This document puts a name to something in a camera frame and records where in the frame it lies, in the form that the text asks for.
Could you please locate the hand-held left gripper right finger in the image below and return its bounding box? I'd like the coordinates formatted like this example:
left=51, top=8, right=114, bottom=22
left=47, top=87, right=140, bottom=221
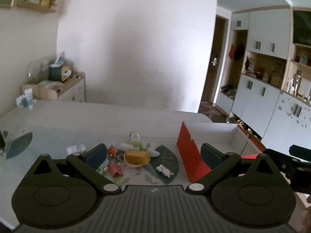
left=186, top=143, right=276, bottom=195

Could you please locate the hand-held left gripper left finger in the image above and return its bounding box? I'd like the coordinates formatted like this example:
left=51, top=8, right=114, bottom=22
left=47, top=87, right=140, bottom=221
left=33, top=144, right=122, bottom=195

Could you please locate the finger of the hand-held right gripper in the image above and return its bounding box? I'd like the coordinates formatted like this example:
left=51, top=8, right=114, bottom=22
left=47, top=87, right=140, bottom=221
left=289, top=145, right=311, bottom=162
left=264, top=148, right=311, bottom=193

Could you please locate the red cardboard box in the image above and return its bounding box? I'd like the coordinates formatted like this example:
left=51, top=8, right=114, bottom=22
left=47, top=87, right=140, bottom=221
left=176, top=121, right=266, bottom=183

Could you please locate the yellow figurine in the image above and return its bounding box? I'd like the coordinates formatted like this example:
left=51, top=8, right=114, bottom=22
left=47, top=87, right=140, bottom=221
left=124, top=150, right=150, bottom=165

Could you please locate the glass bottle with silver cap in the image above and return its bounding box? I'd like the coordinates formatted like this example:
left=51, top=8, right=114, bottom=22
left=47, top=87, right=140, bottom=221
left=129, top=130, right=142, bottom=142

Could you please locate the person's right hand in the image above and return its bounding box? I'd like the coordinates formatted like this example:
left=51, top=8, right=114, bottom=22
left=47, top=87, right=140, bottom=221
left=302, top=195, right=311, bottom=233

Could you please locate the white crumpled item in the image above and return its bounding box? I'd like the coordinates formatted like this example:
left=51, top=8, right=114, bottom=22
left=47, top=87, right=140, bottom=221
left=66, top=144, right=86, bottom=154

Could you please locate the printed table mat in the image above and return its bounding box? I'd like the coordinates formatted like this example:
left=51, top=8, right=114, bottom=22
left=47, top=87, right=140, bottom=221
left=0, top=126, right=180, bottom=187

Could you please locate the small white figurine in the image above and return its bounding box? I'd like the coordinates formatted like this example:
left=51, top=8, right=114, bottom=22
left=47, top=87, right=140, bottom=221
left=157, top=164, right=174, bottom=177

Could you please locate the patterned rug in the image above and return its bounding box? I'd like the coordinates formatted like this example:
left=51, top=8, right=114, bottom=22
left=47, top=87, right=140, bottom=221
left=199, top=104, right=220, bottom=115

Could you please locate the white dresser with wooden top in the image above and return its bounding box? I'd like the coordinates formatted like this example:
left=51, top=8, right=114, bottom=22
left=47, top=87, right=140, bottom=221
left=57, top=71, right=86, bottom=102

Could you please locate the tan cardboard box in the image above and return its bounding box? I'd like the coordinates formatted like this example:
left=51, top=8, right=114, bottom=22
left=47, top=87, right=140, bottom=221
left=23, top=84, right=59, bottom=100

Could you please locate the tan tissue box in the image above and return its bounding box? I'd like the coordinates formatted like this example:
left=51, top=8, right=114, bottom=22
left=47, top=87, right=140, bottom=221
left=61, top=67, right=74, bottom=82

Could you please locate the blue and white packet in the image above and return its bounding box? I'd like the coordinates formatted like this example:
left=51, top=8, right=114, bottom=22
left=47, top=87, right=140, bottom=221
left=16, top=89, right=37, bottom=110

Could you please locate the green tissue box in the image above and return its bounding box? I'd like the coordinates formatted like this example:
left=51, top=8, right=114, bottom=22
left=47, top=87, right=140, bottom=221
left=49, top=63, right=64, bottom=82

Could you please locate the brown door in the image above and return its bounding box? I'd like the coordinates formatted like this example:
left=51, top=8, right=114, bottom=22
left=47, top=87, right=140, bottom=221
left=200, top=15, right=229, bottom=105

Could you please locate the clear plastic bag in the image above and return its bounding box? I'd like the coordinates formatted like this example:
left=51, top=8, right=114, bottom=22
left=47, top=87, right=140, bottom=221
left=28, top=57, right=52, bottom=83

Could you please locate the black garment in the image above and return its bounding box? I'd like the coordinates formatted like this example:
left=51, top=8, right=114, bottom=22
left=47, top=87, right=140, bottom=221
left=234, top=43, right=245, bottom=61

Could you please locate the dark screen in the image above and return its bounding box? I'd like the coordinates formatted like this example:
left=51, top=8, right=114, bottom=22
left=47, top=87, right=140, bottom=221
left=293, top=10, right=311, bottom=46

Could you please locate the white cabinet unit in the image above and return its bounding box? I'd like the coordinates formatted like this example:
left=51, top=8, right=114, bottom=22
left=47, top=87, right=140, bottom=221
left=215, top=7, right=311, bottom=148

